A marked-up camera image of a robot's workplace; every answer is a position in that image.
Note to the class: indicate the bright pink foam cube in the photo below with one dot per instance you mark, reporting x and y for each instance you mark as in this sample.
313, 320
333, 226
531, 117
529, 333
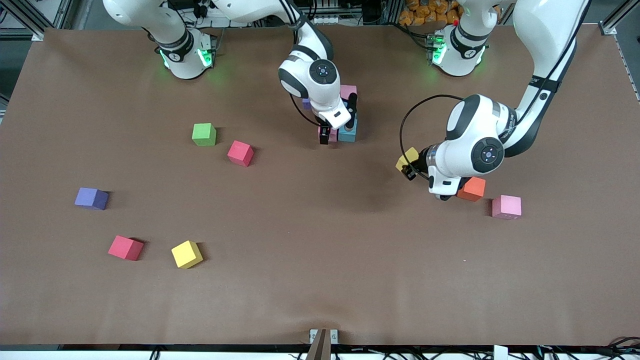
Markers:
333, 136

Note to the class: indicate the light pink foam cube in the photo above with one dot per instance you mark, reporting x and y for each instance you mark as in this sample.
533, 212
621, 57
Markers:
506, 206
348, 91

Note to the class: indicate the purple foam cube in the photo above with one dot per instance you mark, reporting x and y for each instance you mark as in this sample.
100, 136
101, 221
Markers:
90, 198
306, 104

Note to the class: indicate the orange packaged items pile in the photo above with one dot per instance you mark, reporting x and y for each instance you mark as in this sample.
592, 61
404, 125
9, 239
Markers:
420, 12

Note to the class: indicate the green foam cube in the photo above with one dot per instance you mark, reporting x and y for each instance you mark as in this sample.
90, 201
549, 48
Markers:
204, 134

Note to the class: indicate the orange foam cube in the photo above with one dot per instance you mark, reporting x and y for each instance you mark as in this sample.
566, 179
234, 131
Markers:
475, 190

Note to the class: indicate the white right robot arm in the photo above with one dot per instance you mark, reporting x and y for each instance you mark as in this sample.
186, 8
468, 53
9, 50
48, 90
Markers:
310, 75

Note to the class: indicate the red foam cube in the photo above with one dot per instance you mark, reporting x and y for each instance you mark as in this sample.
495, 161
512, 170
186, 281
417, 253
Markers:
240, 152
125, 247

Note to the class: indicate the metal bracket with brown post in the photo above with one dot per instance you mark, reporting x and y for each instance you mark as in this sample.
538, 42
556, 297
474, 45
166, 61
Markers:
322, 345

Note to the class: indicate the blue foam cube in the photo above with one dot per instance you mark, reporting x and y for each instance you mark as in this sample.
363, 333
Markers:
348, 135

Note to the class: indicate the white power strip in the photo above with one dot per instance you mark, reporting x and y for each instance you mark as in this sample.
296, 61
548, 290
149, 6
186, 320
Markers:
330, 20

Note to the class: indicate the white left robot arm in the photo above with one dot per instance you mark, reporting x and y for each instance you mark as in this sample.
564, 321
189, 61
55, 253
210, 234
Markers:
545, 30

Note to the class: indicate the yellow foam cube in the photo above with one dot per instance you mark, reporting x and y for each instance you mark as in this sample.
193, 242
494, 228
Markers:
186, 254
407, 158

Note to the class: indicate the aluminium frame corner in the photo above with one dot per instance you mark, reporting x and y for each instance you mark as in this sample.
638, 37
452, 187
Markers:
34, 36
607, 27

